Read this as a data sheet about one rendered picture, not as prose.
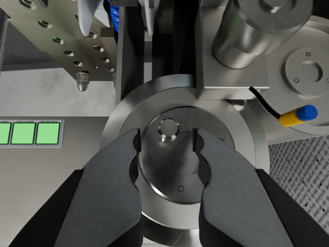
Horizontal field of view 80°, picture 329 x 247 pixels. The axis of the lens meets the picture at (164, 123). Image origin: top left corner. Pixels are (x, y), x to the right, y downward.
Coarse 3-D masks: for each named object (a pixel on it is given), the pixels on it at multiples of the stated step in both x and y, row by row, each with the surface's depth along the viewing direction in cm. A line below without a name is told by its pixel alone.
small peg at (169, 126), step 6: (162, 120) 13; (168, 120) 13; (174, 120) 13; (162, 126) 13; (168, 126) 13; (174, 126) 13; (162, 132) 12; (168, 132) 12; (174, 132) 12; (162, 138) 13; (168, 138) 13; (174, 138) 13
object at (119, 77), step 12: (120, 12) 20; (132, 12) 26; (120, 24) 20; (132, 24) 26; (120, 36) 20; (132, 36) 26; (120, 48) 19; (132, 48) 26; (120, 60) 19; (132, 60) 26; (120, 72) 19; (132, 72) 26; (120, 84) 19; (132, 84) 26; (120, 96) 18
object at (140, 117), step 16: (160, 96) 17; (176, 96) 17; (192, 96) 17; (144, 112) 17; (160, 112) 17; (224, 112) 17; (128, 128) 16; (144, 128) 16; (240, 128) 17; (240, 144) 16; (144, 192) 15; (144, 208) 15; (160, 208) 15; (176, 208) 15; (192, 208) 15; (176, 224) 15; (192, 224) 15
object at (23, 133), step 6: (18, 126) 49; (24, 126) 49; (30, 126) 49; (18, 132) 49; (24, 132) 49; (30, 132) 49; (12, 138) 48; (18, 138) 49; (24, 138) 49; (30, 138) 49
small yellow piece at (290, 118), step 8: (256, 96) 14; (264, 104) 14; (272, 112) 13; (288, 112) 12; (296, 112) 11; (304, 112) 11; (312, 112) 11; (280, 120) 13; (288, 120) 12; (296, 120) 11; (304, 120) 11
